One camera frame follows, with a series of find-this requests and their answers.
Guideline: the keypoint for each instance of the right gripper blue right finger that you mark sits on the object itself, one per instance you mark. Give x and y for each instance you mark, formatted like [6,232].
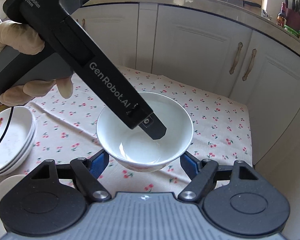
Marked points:
[190,164]

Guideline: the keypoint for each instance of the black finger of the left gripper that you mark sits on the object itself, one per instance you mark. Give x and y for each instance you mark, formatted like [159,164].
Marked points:
[153,127]

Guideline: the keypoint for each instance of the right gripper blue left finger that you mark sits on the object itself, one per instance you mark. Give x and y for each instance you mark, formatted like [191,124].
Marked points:
[98,163]

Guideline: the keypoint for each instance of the large white bowl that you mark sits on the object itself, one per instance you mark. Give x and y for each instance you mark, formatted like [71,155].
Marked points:
[134,149]

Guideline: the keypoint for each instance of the white fruit-print plate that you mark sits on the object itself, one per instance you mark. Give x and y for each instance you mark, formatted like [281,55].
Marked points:
[16,125]
[22,155]

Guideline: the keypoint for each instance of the white kitchen base cabinets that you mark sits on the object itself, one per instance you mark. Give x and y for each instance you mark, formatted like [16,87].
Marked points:
[240,87]

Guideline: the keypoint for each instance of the left gloved hand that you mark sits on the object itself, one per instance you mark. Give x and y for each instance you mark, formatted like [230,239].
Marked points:
[26,40]

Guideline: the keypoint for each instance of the dark sauce bottle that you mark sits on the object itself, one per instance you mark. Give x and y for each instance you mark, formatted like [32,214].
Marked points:
[281,17]

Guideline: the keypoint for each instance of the dark red knife block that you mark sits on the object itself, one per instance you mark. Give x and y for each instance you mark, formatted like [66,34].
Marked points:
[293,14]

